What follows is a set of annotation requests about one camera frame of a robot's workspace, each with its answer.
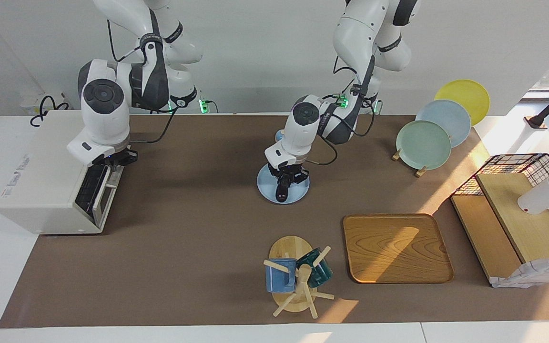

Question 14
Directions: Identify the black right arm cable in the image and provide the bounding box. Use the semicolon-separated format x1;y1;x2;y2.
129;102;181;144

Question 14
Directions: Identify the white wall socket box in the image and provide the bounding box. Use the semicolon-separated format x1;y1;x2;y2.
20;92;73;115

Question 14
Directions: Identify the white cup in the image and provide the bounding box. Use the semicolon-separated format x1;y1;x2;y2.
518;174;549;215

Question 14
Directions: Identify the brown table mat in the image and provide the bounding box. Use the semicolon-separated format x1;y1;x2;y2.
0;114;549;329

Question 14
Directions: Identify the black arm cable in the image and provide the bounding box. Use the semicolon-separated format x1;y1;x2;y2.
305;93;376;166
129;102;181;144

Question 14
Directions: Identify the wooden two-tier shelf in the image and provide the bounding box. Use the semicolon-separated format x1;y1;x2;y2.
451;172;549;286

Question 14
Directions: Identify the pale blue smooth plate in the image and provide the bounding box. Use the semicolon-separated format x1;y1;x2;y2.
416;99;472;148

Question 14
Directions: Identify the yellow plate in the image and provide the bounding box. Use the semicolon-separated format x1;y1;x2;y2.
434;79;491;126

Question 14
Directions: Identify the blue mug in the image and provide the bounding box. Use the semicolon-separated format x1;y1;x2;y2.
265;258;298;293

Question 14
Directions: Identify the wooden serving tray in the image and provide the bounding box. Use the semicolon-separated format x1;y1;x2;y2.
343;213;454;284

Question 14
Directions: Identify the black wire basket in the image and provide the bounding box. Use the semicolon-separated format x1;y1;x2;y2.
451;153;549;252

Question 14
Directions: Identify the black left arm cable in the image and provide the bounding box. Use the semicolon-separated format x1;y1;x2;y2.
305;93;376;166

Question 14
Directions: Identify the pale blue ribbed plate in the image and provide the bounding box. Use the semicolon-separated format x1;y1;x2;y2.
257;162;311;205

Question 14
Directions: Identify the wooden mug tree stand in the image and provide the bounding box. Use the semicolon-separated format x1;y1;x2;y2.
264;236;336;319

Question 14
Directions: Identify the pale green plate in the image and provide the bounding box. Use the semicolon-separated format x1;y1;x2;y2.
396;120;452;170

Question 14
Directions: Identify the glass oven door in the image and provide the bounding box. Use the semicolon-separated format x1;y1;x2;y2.
75;163;124;226

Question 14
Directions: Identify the dark green mug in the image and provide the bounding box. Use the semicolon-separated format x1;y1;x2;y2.
296;248;334;288

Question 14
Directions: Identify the marbled white cloth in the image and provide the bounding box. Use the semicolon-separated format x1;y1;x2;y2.
490;256;549;289

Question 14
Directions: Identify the cream toaster oven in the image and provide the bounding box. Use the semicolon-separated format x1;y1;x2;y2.
0;111;113;235

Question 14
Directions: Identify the black coiled cable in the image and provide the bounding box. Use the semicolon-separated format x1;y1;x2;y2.
30;95;71;127

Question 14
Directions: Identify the wooden plate rack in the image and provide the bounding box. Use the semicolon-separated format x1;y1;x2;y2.
392;149;428;178

